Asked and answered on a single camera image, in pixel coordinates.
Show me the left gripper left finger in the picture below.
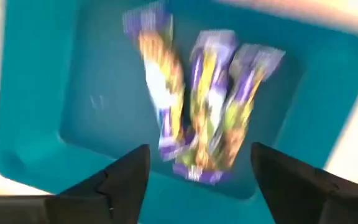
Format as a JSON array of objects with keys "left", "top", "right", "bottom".
[{"left": 44, "top": 143, "right": 152, "bottom": 224}]

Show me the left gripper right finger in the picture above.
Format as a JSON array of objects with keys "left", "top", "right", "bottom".
[{"left": 250, "top": 142, "right": 358, "bottom": 224}]

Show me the blue wrapper granola bar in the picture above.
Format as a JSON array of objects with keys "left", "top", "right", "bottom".
[
  {"left": 172, "top": 29, "right": 239, "bottom": 185},
  {"left": 211, "top": 43, "right": 287, "bottom": 172}
]

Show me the purple yellow snack packet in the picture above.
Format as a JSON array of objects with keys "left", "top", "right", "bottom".
[{"left": 122, "top": 1, "right": 188, "bottom": 161}]

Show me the blue plastic bin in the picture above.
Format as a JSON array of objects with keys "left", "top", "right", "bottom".
[{"left": 0, "top": 0, "right": 358, "bottom": 224}]

